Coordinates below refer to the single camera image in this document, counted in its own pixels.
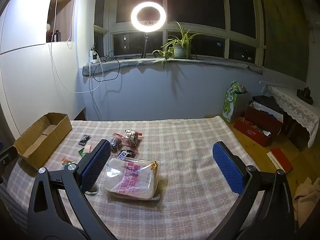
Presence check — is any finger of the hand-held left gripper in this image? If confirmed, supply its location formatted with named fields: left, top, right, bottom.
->
left=0, top=146, right=18, bottom=180

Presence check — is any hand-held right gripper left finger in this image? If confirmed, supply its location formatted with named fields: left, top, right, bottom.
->
left=27, top=139, right=118, bottom=240

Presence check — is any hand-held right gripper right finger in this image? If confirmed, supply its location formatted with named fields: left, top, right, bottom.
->
left=212, top=141, right=297, bottom=240

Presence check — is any clear red-edged pack dark snack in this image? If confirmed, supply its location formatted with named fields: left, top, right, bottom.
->
left=111, top=133, right=125, bottom=153

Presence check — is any brown chocolate bar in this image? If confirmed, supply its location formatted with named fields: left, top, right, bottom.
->
left=117, top=149, right=137, bottom=158

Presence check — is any clear bread bag pink print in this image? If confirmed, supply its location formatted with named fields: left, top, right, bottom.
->
left=101, top=156, right=160, bottom=202

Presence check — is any clear red-edged pack brown snack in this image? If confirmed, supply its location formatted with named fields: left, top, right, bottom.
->
left=124, top=129, right=143, bottom=150

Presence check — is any brown cardboard box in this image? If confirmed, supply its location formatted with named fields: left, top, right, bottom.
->
left=13, top=112, right=73, bottom=170

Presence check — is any black snack packet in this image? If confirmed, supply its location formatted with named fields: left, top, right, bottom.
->
left=78, top=134, right=92, bottom=146

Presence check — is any red book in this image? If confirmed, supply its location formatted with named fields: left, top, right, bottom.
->
left=266, top=148, right=293, bottom=173

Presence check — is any red storage box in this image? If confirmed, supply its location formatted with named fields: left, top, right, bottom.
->
left=234, top=106, right=283, bottom=147

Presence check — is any green paper bag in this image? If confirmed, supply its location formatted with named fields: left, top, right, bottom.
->
left=221, top=81, right=252, bottom=123

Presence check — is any beige cloth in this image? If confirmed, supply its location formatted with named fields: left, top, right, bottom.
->
left=293, top=177, right=320, bottom=228

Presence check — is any white cabinet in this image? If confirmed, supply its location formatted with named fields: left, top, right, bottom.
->
left=0, top=0, right=84, bottom=140

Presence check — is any white lace cloth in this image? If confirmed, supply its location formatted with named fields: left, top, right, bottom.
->
left=260, top=69, right=320, bottom=148

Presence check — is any white power strip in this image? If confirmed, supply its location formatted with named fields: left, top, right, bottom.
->
left=89, top=50, right=100, bottom=64

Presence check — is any dark figurine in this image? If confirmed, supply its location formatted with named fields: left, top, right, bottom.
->
left=297, top=87, right=314, bottom=105

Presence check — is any grey windowsill cloth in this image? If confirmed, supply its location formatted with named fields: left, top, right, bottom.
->
left=82, top=56, right=264, bottom=77

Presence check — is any black tripod stand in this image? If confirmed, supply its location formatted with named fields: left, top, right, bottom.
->
left=141, top=32, right=150, bottom=58

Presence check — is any potted spider plant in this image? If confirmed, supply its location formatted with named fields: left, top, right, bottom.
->
left=152, top=21, right=204, bottom=68

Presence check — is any black cable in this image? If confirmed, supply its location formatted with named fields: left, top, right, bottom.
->
left=94, top=51, right=120, bottom=82

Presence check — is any white cable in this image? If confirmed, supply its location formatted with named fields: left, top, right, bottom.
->
left=49, top=0, right=104, bottom=94

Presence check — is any white window frame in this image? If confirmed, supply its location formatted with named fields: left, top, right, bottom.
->
left=94, top=0, right=267, bottom=67

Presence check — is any wooden wall shelf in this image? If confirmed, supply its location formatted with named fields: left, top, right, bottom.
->
left=46, top=0, right=77, bottom=43

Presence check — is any ring light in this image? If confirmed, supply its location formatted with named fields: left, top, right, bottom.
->
left=130, top=1, right=167, bottom=33

